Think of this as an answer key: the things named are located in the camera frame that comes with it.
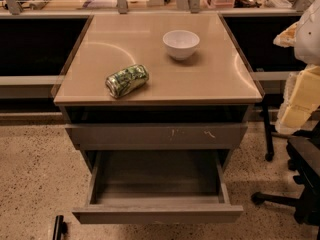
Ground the black object on floor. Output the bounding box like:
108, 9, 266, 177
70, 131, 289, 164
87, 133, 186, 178
52, 215, 68, 240

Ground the grey drawer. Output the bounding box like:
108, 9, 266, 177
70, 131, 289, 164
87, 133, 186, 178
66, 123, 247, 150
73, 150, 243, 224

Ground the black office chair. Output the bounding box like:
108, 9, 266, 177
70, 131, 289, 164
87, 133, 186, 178
251, 122, 320, 240

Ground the grey top drawer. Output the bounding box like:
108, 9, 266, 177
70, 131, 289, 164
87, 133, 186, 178
66, 123, 247, 150

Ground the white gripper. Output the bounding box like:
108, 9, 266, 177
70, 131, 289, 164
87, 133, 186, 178
273, 22, 320, 134

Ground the crushed green soda can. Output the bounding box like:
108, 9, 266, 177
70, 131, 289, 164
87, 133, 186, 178
105, 64, 149, 98

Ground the black chair leg with caster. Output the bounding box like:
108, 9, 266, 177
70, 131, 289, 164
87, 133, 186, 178
259, 94, 319, 161

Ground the white ceramic bowl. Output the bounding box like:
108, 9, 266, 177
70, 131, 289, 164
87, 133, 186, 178
163, 30, 200, 60

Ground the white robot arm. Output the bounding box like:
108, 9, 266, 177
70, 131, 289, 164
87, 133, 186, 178
273, 0, 320, 135

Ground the grey drawer cabinet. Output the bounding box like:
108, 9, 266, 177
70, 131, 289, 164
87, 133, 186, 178
54, 13, 263, 165

